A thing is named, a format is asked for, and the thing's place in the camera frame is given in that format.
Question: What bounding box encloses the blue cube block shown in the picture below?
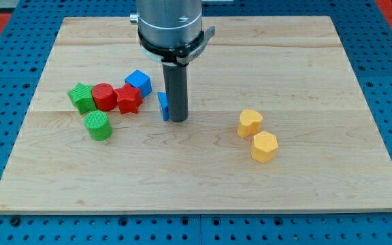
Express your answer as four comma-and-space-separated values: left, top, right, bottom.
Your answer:
124, 70, 152, 99

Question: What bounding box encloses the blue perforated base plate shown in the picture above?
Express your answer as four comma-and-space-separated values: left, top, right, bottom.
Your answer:
0, 0, 392, 244

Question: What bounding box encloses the yellow heart block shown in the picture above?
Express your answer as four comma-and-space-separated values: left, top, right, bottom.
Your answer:
237, 109, 263, 137

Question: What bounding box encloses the red cylinder block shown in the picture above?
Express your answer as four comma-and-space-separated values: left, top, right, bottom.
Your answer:
91, 83, 117, 112

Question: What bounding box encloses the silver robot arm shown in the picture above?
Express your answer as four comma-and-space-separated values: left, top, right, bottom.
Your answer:
129, 0, 216, 67

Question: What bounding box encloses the red star block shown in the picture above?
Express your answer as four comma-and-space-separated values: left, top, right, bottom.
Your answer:
114, 84, 143, 114

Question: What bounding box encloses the yellow hexagon block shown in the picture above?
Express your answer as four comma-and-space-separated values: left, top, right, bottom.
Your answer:
250, 131, 278, 163

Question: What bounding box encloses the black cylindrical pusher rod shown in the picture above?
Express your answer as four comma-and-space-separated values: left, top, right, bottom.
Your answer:
162, 63, 189, 123

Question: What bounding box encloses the wooden board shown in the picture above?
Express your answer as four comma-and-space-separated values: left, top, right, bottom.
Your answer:
0, 16, 392, 215

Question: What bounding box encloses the green star block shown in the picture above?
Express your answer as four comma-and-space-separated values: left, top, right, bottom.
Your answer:
67, 82, 97, 115

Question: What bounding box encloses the green cylinder block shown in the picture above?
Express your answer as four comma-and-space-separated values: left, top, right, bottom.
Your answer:
84, 110, 112, 141

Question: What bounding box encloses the blue flat block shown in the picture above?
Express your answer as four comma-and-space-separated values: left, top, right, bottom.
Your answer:
157, 92, 169, 121

